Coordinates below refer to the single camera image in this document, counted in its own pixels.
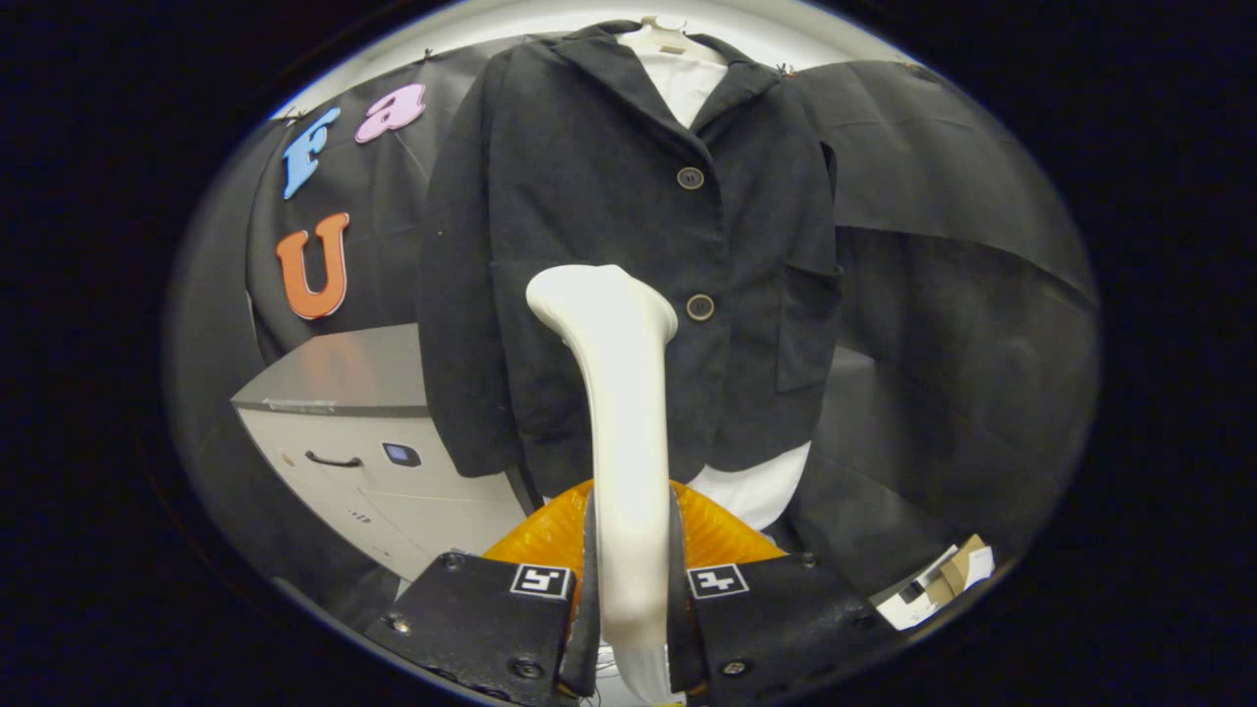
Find black jacket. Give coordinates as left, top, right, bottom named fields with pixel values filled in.
left=417, top=20, right=846, bottom=497

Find grey cabinet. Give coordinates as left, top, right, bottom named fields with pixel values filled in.
left=231, top=324, right=531, bottom=582

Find white paper sheets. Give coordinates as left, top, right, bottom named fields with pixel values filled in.
left=876, top=565, right=944, bottom=631

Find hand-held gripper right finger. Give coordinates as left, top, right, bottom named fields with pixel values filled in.
left=668, top=479, right=890, bottom=707

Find white garment steamer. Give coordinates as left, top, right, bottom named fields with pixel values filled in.
left=525, top=263, right=688, bottom=706

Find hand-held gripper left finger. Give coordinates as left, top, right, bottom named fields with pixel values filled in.
left=368, top=479, right=602, bottom=707

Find small cardboard box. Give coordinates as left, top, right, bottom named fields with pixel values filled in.
left=923, top=535, right=995, bottom=602

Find black backdrop cloth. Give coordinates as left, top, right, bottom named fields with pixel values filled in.
left=167, top=44, right=1101, bottom=629

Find white mannequin torso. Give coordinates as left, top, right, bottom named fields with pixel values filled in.
left=619, top=14, right=812, bottom=532

